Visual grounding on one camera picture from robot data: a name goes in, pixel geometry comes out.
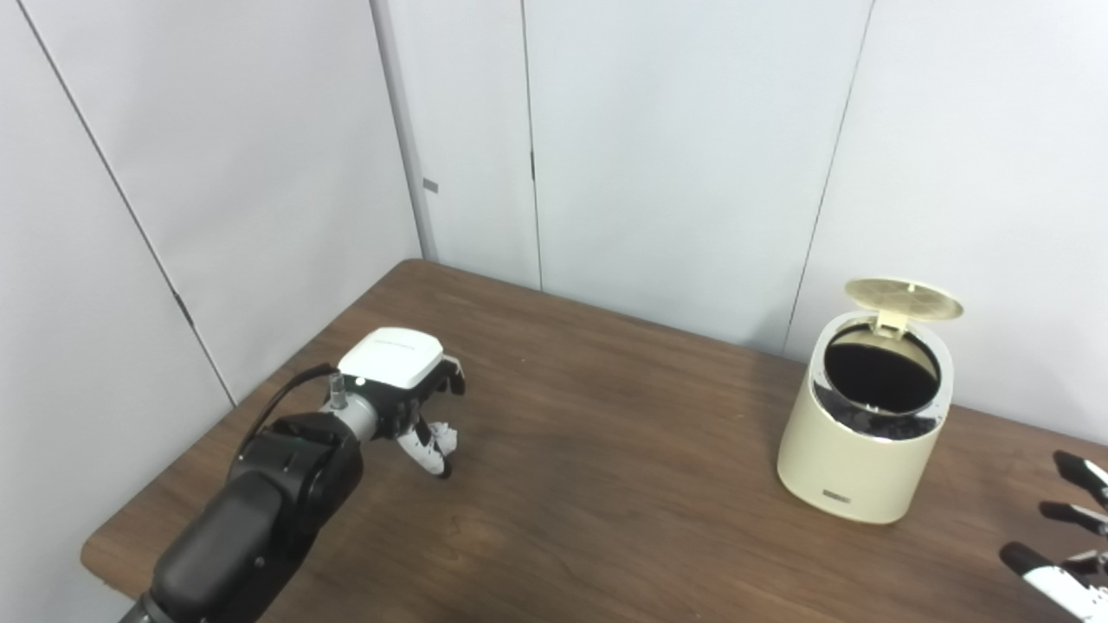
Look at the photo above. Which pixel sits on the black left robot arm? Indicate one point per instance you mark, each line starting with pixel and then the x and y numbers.
pixel 251 519

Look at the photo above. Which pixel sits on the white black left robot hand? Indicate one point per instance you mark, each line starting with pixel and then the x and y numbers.
pixel 389 359

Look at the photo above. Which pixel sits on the black bin liner bag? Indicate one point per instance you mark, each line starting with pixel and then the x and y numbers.
pixel 879 376

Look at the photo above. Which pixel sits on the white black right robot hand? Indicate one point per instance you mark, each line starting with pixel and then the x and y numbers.
pixel 1082 593

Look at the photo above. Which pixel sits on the grey wall corner post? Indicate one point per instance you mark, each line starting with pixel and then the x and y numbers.
pixel 402 130

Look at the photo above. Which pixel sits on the cream-colored trash bin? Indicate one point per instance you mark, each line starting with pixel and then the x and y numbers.
pixel 853 472

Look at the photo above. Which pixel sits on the round cream bin lid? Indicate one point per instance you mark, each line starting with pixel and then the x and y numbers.
pixel 905 298

